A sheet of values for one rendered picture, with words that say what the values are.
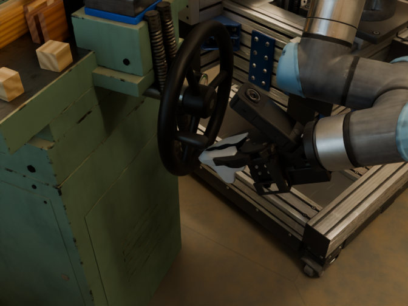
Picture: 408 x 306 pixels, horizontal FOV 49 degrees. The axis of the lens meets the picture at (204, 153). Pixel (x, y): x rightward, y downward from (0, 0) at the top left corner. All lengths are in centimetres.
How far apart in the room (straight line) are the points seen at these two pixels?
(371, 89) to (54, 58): 48
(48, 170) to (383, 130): 54
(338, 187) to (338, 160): 96
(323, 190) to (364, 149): 95
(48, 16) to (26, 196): 34
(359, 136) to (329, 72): 12
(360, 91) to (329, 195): 89
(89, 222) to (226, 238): 76
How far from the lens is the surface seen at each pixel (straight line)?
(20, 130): 72
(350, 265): 163
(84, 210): 93
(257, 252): 160
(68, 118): 80
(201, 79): 113
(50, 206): 90
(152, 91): 85
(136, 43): 76
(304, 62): 67
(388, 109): 59
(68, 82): 78
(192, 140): 72
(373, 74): 67
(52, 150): 79
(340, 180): 159
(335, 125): 60
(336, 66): 67
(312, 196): 151
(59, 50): 77
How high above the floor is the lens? 128
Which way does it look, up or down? 41 degrees down
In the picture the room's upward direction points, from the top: straight up
